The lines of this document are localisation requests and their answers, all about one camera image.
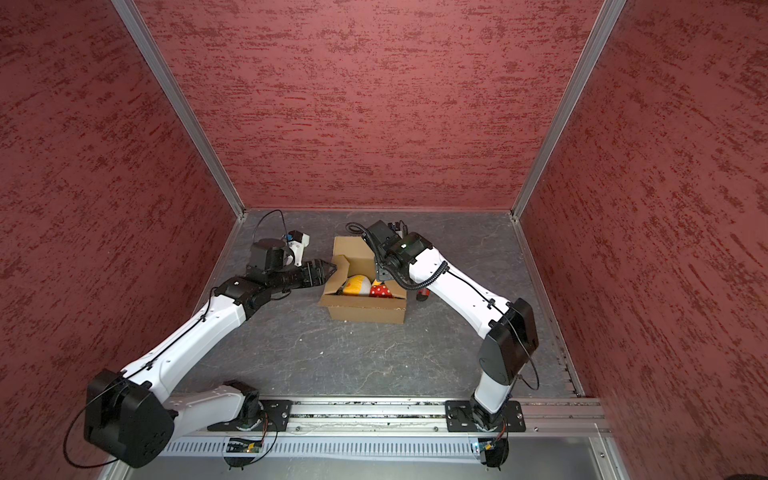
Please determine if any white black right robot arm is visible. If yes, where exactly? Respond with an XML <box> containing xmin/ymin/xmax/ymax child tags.
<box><xmin>346</xmin><ymin>221</ymin><xmax>539</xmax><ymax>431</ymax></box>

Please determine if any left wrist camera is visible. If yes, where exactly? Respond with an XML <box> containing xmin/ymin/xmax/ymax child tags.
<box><xmin>286</xmin><ymin>230</ymin><xmax>310</xmax><ymax>251</ymax></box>

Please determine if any aluminium corner post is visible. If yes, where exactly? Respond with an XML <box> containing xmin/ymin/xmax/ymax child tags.
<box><xmin>511</xmin><ymin>0</ymin><xmax>626</xmax><ymax>222</ymax></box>
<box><xmin>111</xmin><ymin>0</ymin><xmax>246</xmax><ymax>221</ymax></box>

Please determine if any aluminium front rail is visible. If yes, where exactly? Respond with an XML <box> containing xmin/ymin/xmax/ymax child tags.
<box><xmin>287</xmin><ymin>396</ymin><xmax>612</xmax><ymax>437</ymax></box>

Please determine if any left controller board with wires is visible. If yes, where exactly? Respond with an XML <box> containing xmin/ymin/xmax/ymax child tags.
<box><xmin>223</xmin><ymin>432</ymin><xmax>280</xmax><ymax>470</ymax></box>

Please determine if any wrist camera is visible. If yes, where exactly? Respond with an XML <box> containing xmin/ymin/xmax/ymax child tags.
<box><xmin>286</xmin><ymin>230</ymin><xmax>310</xmax><ymax>251</ymax></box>
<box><xmin>388</xmin><ymin>220</ymin><xmax>409</xmax><ymax>237</ymax></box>

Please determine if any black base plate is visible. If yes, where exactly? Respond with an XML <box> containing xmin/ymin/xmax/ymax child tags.
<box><xmin>207</xmin><ymin>399</ymin><xmax>294</xmax><ymax>434</ymax></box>
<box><xmin>444</xmin><ymin>400</ymin><xmax>526</xmax><ymax>433</ymax></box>

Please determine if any brown cardboard express box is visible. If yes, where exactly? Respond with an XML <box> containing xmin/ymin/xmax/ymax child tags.
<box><xmin>318</xmin><ymin>236</ymin><xmax>407</xmax><ymax>325</ymax></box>

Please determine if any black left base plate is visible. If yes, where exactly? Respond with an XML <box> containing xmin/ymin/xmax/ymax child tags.
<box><xmin>207</xmin><ymin>399</ymin><xmax>294</xmax><ymax>434</ymax></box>

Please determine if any white slotted cable duct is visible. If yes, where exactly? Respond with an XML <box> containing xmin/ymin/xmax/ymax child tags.
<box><xmin>161</xmin><ymin>435</ymin><xmax>478</xmax><ymax>462</ymax></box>

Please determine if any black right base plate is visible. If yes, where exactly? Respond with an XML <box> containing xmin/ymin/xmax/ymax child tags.
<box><xmin>444</xmin><ymin>400</ymin><xmax>526</xmax><ymax>433</ymax></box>

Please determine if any right controller board with wires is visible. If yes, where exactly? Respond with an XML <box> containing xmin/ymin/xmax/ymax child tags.
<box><xmin>476</xmin><ymin>430</ymin><xmax>509</xmax><ymax>469</ymax></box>

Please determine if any aluminium left corner post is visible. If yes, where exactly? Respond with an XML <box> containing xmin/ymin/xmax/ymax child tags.
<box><xmin>111</xmin><ymin>0</ymin><xmax>246</xmax><ymax>221</ymax></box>

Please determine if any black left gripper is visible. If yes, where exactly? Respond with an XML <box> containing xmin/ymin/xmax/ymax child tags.
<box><xmin>268</xmin><ymin>259</ymin><xmax>338</xmax><ymax>293</ymax></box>

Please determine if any controller board with wires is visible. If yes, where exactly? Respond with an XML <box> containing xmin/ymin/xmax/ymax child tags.
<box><xmin>476</xmin><ymin>430</ymin><xmax>509</xmax><ymax>469</ymax></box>
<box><xmin>223</xmin><ymin>432</ymin><xmax>280</xmax><ymax>470</ymax></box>

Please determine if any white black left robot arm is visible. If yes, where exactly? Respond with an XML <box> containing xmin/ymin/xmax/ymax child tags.
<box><xmin>83</xmin><ymin>239</ymin><xmax>337</xmax><ymax>468</ymax></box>

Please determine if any yellow white object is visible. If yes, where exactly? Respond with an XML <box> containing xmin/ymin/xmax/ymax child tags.
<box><xmin>337</xmin><ymin>275</ymin><xmax>393</xmax><ymax>298</ymax></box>

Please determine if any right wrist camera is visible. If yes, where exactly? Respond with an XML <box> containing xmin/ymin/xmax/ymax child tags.
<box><xmin>388</xmin><ymin>220</ymin><xmax>409</xmax><ymax>237</ymax></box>

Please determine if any aluminium right corner post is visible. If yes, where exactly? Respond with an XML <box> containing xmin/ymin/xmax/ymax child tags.
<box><xmin>511</xmin><ymin>0</ymin><xmax>626</xmax><ymax>222</ymax></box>

